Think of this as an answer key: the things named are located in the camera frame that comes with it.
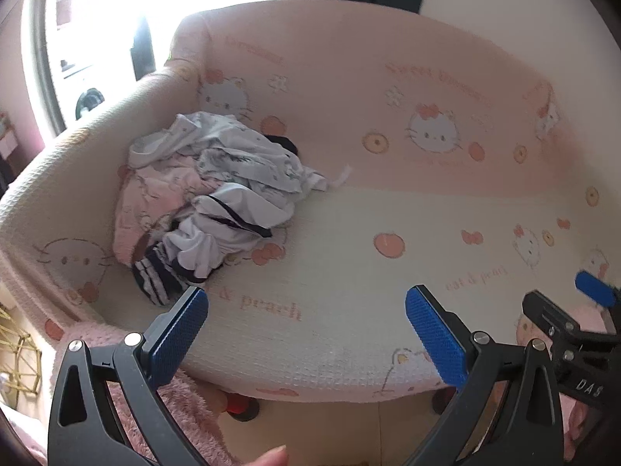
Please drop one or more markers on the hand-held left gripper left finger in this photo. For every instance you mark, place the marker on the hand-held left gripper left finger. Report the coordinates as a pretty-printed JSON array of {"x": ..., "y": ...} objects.
[{"x": 179, "y": 335}]

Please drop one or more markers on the white garment with navy trim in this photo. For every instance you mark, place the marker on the white garment with navy trim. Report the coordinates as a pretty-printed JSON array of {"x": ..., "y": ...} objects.
[{"x": 213, "y": 247}]

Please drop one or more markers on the dark navy garment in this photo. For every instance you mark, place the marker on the dark navy garment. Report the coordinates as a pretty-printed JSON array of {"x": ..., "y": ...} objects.
[{"x": 286, "y": 143}]

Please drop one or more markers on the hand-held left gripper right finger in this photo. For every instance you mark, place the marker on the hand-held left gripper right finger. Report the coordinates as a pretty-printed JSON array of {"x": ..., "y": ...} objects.
[{"x": 436, "y": 335}]

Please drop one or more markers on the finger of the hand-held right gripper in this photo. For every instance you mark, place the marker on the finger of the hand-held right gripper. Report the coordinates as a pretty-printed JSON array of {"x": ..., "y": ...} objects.
[
  {"x": 594, "y": 287},
  {"x": 548, "y": 313}
]

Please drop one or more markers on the person's left hand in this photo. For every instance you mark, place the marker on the person's left hand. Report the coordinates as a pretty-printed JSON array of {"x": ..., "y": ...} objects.
[{"x": 271, "y": 457}]

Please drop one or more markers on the small red object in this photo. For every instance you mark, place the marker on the small red object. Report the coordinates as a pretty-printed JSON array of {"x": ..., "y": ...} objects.
[{"x": 240, "y": 404}]

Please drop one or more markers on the pink print pajama garment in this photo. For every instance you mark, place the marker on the pink print pajama garment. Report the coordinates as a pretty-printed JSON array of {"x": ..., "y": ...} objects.
[{"x": 145, "y": 194}]

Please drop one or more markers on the white washing machine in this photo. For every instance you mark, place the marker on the white washing machine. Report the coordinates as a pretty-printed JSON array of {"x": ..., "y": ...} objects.
[{"x": 87, "y": 92}]

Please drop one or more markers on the pink cat print sofa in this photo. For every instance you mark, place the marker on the pink cat print sofa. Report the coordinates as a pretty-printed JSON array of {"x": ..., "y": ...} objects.
[{"x": 339, "y": 276}]

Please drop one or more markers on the dark window frame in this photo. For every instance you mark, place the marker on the dark window frame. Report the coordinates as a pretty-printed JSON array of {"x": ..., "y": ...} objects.
[{"x": 41, "y": 58}]

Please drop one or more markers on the white cat print pajama pants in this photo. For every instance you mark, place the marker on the white cat print pajama pants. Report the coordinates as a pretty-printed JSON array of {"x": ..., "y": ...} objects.
[{"x": 271, "y": 174}]

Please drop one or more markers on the dark sofa foot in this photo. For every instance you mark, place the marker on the dark sofa foot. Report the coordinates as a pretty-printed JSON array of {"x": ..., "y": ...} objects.
[{"x": 441, "y": 400}]

